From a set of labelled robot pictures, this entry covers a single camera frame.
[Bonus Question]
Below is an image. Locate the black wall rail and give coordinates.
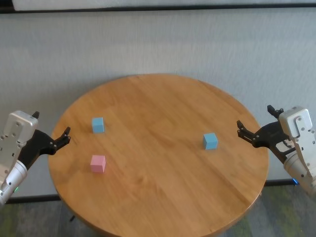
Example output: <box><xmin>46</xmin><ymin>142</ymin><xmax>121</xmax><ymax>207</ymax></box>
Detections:
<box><xmin>0</xmin><ymin>0</ymin><xmax>316</xmax><ymax>14</ymax></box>

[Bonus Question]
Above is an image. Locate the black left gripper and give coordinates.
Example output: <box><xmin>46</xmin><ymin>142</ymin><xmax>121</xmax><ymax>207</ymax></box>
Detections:
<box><xmin>17</xmin><ymin>111</ymin><xmax>72</xmax><ymax>171</ymax></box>

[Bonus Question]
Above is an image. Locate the pink cube block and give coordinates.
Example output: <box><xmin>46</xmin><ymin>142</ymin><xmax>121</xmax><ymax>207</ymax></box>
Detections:
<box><xmin>90</xmin><ymin>155</ymin><xmax>107</xmax><ymax>174</ymax></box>

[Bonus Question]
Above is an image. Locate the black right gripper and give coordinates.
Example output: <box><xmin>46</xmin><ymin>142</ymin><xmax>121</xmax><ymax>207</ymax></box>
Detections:
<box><xmin>236</xmin><ymin>105</ymin><xmax>296</xmax><ymax>165</ymax></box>

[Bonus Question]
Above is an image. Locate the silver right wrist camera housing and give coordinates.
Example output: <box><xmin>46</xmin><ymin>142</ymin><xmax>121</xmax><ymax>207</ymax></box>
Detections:
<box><xmin>278</xmin><ymin>106</ymin><xmax>316</xmax><ymax>178</ymax></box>

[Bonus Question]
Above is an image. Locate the blue cube block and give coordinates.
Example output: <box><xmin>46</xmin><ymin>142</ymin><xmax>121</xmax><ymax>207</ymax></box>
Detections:
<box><xmin>91</xmin><ymin>117</ymin><xmax>105</xmax><ymax>134</ymax></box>
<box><xmin>202</xmin><ymin>132</ymin><xmax>219</xmax><ymax>151</ymax></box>

